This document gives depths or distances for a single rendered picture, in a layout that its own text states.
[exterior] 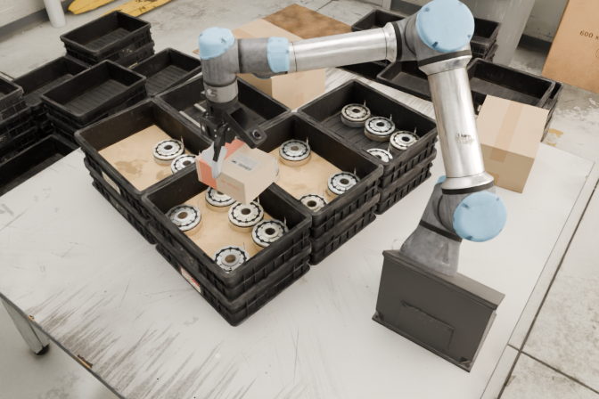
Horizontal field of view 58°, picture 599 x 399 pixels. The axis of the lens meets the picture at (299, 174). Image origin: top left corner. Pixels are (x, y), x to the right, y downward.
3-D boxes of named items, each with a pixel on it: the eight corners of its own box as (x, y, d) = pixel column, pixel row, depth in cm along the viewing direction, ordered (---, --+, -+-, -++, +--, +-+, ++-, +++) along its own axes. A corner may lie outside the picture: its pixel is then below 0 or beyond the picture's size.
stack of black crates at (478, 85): (529, 154, 288) (556, 82, 258) (510, 186, 270) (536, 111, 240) (458, 127, 306) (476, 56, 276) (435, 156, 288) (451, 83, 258)
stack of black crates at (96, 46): (132, 76, 346) (116, 9, 316) (166, 91, 333) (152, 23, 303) (80, 105, 322) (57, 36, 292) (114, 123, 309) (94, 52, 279)
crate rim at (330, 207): (385, 173, 164) (386, 166, 162) (315, 223, 148) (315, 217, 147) (294, 116, 185) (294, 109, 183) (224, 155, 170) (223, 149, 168)
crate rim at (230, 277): (315, 223, 148) (315, 217, 147) (227, 286, 133) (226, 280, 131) (224, 155, 170) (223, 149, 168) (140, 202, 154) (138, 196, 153)
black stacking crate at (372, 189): (381, 195, 170) (385, 168, 162) (314, 246, 155) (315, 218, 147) (294, 138, 191) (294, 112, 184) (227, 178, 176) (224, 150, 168)
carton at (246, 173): (275, 179, 141) (274, 157, 136) (246, 206, 134) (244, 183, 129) (229, 156, 148) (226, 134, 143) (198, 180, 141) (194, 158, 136)
